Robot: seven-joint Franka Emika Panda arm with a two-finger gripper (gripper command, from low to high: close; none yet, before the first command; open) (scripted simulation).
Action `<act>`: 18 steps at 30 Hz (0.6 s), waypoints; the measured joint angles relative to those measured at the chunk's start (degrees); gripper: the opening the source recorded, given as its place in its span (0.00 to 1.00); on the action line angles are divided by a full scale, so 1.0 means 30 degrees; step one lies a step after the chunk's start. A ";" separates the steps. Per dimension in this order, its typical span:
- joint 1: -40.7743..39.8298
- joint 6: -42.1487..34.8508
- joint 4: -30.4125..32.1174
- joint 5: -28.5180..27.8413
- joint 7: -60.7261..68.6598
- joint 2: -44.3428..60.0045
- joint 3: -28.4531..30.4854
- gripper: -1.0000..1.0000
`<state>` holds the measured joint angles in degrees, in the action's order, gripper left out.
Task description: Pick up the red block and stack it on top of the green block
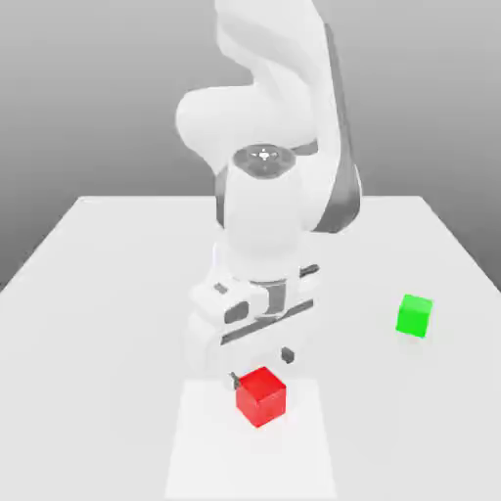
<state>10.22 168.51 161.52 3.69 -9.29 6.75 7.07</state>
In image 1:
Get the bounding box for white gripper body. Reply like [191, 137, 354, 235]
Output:
[182, 297, 319, 380]

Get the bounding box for small red cube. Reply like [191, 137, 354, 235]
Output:
[235, 365, 288, 430]

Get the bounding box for small green cube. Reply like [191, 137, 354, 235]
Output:
[394, 294, 434, 340]

